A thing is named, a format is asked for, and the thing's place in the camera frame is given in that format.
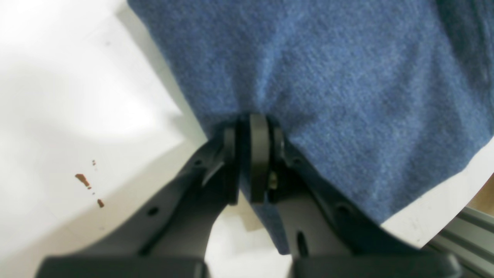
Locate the dark blue T-shirt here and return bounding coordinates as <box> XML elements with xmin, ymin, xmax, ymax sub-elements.
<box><xmin>128</xmin><ymin>0</ymin><xmax>493</xmax><ymax>245</ymax></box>

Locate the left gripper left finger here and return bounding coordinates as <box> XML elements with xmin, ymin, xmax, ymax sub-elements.
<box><xmin>36</xmin><ymin>125</ymin><xmax>238</xmax><ymax>278</ymax></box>

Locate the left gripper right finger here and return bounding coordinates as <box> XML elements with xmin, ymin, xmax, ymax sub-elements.
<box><xmin>249</xmin><ymin>114</ymin><xmax>462</xmax><ymax>278</ymax></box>

